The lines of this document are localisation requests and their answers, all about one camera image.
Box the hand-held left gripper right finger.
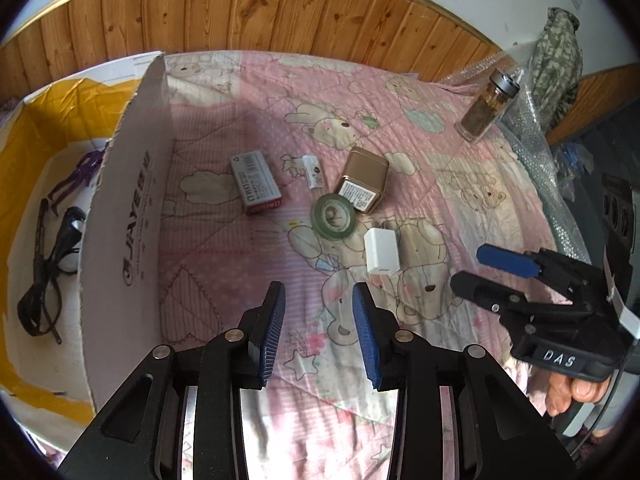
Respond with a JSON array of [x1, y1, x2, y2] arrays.
[[351, 282, 576, 480]]

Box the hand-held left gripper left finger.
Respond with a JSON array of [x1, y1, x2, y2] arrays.
[[57, 280, 287, 480]]

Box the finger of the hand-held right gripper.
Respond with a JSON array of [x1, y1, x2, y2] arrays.
[[476, 243, 544, 280], [449, 270, 577, 317]]

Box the white charger adapter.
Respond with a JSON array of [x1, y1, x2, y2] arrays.
[[364, 227, 402, 277]]

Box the green tape roll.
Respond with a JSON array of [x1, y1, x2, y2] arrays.
[[310, 192, 357, 237]]

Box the small red and white box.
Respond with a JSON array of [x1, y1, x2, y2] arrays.
[[230, 152, 282, 216]]

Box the small white printed tube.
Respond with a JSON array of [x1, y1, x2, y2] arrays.
[[299, 155, 325, 190]]

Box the gold metal tin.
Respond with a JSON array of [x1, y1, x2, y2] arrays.
[[335, 147, 390, 215]]

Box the white cardboard box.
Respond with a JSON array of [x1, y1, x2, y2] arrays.
[[0, 51, 176, 421]]

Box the black glasses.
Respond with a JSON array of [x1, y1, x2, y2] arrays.
[[17, 199, 88, 345]]

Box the purple eyeglasses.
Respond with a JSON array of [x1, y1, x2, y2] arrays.
[[49, 140, 113, 211]]

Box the person's right hand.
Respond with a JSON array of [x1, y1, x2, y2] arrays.
[[544, 372, 616, 416]]

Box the pink bear printed blanket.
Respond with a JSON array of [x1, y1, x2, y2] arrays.
[[150, 50, 576, 480]]

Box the clear bubble wrap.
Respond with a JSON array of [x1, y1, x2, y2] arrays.
[[440, 50, 591, 261]]

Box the glass bottle with metal lid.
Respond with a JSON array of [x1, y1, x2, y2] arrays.
[[454, 67, 521, 143]]

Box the camouflage cloth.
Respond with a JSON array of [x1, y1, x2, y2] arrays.
[[527, 6, 585, 133]]

